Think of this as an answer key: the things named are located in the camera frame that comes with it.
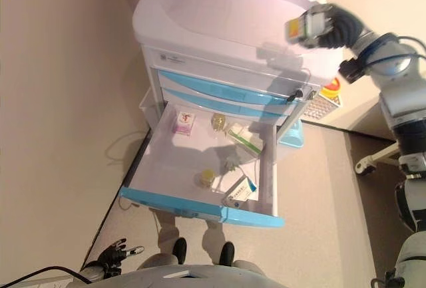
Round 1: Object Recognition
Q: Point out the blue white medicine box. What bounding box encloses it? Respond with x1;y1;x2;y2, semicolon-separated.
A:
223;177;259;208

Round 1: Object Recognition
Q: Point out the red print purple medicine box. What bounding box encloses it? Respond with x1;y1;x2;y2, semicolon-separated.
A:
170;110;196;136

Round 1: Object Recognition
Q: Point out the white medical cart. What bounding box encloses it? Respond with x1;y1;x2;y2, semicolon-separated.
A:
132;0;344;226

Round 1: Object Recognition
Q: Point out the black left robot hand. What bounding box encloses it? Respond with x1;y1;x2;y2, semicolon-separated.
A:
99;237;145;270

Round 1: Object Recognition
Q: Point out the silver robot leg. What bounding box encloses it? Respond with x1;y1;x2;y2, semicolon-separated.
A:
219;241;264;274
137;237;188;269

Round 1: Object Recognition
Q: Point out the cart label sticker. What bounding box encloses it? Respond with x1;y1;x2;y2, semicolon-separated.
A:
159;53;188;65

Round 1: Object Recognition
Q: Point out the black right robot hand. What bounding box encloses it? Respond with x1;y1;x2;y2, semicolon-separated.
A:
299;1;365;50

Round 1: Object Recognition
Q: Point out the white side bin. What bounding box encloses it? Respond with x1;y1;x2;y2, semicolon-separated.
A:
137;88;158;130

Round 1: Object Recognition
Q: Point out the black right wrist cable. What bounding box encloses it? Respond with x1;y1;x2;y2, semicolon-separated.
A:
357;33;426;69

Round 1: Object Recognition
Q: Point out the grey robot torso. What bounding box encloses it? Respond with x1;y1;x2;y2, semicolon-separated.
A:
109;263;284;288

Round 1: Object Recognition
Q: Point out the small yellow lidded bottle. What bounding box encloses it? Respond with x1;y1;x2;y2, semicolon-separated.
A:
198;168;216;190

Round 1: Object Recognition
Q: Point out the silver left robot leg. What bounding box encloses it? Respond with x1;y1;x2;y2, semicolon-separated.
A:
137;237;188;269

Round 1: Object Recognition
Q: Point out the gold foil packet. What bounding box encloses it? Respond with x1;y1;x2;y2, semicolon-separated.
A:
210;112;228;133

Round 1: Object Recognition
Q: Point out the silver right robot leg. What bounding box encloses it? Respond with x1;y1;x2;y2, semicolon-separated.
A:
219;241;264;274

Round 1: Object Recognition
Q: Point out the light blue lidded bin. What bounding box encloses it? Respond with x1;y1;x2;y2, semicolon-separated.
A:
277;121;306;163

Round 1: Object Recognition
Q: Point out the small white medicine box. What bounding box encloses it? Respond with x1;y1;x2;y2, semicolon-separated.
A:
284;11;329;45

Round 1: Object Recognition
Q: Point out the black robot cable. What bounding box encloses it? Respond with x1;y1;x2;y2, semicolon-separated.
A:
0;265;93;288

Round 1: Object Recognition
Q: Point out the yellow red-lidded sharps container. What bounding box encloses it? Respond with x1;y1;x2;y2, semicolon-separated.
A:
319;76;343;106

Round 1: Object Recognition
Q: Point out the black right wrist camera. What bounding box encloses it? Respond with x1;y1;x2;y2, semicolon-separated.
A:
338;57;367;84

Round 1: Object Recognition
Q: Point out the green white medicine box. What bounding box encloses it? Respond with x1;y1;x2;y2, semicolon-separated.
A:
226;122;264;156

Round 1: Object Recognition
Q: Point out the white wire basket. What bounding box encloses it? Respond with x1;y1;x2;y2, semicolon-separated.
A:
300;94;337;124

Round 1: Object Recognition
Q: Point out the black cart key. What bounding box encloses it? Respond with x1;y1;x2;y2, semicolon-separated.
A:
287;88;305;103

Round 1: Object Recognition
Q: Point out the white bed caster wheel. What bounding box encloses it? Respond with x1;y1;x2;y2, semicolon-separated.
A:
353;154;375;176

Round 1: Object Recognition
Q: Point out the white floor cable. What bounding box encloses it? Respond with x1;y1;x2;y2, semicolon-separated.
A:
106;129;151;166

